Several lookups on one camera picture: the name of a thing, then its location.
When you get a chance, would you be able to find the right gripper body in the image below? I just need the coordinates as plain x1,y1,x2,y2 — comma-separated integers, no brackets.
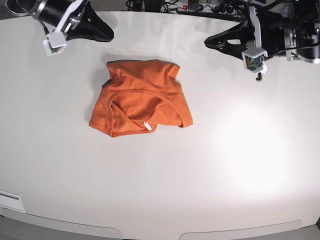
32,0,88,35

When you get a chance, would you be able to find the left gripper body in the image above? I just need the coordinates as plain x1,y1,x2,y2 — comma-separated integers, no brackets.
243,0,301,82

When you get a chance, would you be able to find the orange T-shirt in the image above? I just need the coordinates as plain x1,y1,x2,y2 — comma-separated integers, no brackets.
89,59,193,138

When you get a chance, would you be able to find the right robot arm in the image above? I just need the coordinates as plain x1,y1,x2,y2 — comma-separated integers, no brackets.
5,0,114,42

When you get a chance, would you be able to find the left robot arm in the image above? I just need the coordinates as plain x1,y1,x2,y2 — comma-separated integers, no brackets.
204,0,320,82

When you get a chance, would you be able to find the white power strip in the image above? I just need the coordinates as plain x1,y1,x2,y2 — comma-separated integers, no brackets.
160,0,237,16

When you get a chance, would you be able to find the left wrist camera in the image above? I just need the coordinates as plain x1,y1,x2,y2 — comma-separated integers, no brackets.
241,48,268,74

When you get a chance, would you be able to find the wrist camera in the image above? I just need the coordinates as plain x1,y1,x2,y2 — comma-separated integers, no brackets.
42,31,67,56
241,48,268,74

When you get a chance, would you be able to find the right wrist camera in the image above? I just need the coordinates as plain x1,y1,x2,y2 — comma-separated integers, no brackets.
42,31,67,56

